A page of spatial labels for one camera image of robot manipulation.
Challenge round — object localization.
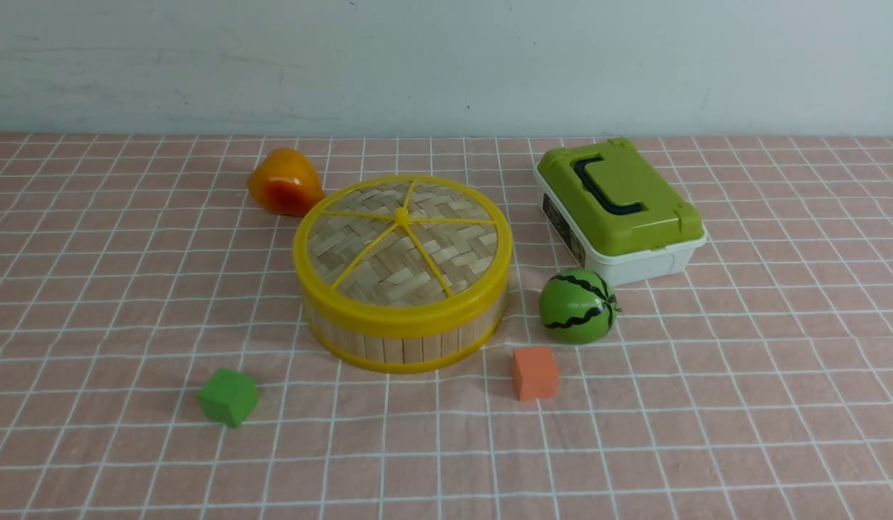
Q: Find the green foam cube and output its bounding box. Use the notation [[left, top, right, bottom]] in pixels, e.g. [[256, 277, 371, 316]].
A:
[[197, 368, 259, 428]]

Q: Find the green toy watermelon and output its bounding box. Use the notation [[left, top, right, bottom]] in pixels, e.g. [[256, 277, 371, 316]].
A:
[[539, 269, 622, 345]]

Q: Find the green white plastic storage box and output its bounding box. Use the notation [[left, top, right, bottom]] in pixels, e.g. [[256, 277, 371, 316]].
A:
[[535, 138, 708, 287]]

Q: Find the orange yellow toy mango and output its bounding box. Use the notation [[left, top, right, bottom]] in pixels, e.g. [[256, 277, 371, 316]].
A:
[[247, 147, 325, 217]]

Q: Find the orange foam cube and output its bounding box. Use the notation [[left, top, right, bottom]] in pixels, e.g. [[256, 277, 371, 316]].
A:
[[512, 346, 559, 402]]

